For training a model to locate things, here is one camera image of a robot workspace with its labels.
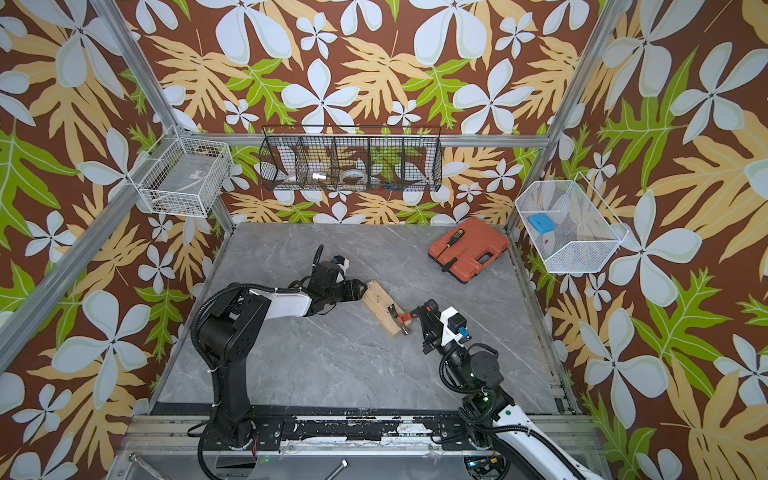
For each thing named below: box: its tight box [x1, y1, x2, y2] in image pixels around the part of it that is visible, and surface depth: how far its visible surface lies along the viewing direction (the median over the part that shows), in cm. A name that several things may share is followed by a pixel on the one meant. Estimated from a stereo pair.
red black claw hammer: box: [387, 303, 418, 335], surface depth 90 cm
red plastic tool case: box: [428, 217, 511, 283], surface depth 110 cm
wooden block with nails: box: [362, 279, 405, 338], surface depth 96 cm
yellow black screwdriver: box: [441, 228, 465, 253], surface depth 110 cm
